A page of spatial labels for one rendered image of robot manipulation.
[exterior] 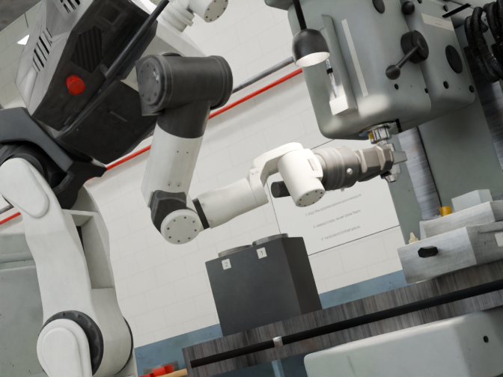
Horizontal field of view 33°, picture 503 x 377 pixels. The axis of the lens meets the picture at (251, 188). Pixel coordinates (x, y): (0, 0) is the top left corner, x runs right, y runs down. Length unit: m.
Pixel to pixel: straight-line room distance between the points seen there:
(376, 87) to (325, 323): 0.50
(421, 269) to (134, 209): 7.06
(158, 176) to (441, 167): 0.87
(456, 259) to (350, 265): 5.39
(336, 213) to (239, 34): 1.87
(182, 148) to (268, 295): 0.57
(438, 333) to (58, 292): 0.73
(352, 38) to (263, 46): 5.68
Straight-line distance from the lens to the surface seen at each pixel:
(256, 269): 1.99
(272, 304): 1.98
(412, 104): 1.81
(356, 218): 6.85
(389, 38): 1.83
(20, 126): 1.77
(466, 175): 2.16
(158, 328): 8.42
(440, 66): 1.94
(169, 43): 1.59
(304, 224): 7.14
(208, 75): 1.50
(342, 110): 1.74
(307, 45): 1.66
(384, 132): 1.83
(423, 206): 2.21
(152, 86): 1.47
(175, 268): 8.16
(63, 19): 1.61
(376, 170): 1.76
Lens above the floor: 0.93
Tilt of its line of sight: 10 degrees up
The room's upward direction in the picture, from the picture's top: 15 degrees counter-clockwise
